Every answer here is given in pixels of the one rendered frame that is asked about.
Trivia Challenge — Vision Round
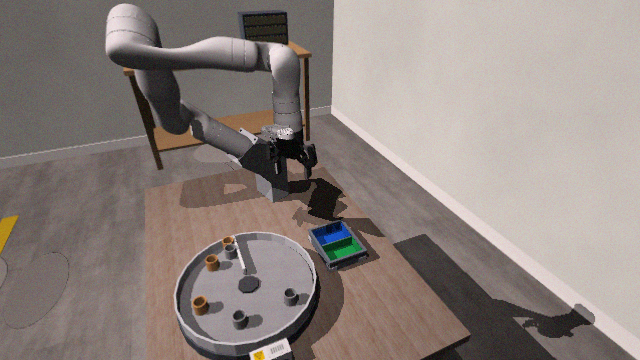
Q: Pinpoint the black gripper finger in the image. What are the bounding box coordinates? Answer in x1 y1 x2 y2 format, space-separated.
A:
266 138 286 175
290 144 318 180

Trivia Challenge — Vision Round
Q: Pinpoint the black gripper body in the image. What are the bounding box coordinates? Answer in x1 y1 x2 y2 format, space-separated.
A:
276 128 305 160

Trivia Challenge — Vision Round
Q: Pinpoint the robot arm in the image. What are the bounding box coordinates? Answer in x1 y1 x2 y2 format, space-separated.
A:
106 4 303 157

